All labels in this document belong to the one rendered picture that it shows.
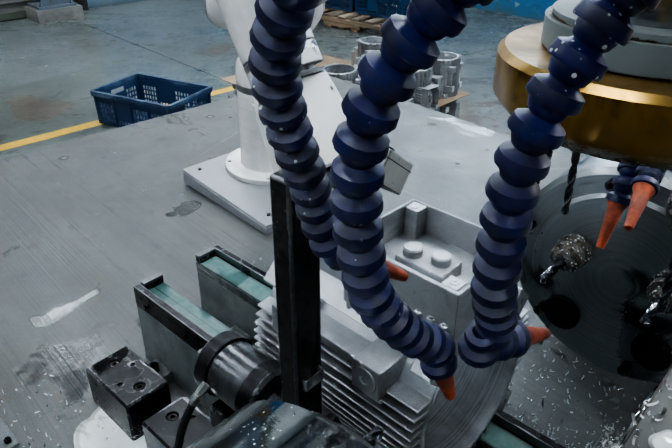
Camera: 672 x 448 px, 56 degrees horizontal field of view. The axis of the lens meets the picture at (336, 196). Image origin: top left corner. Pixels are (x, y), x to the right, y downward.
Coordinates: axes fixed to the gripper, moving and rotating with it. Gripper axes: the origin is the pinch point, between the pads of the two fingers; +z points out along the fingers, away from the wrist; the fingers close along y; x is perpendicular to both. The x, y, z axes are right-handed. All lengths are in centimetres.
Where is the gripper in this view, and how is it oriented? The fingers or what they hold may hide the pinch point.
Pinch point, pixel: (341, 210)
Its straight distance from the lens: 70.3
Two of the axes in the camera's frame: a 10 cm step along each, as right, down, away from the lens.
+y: -6.7, 3.5, -6.5
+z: 3.7, 9.2, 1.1
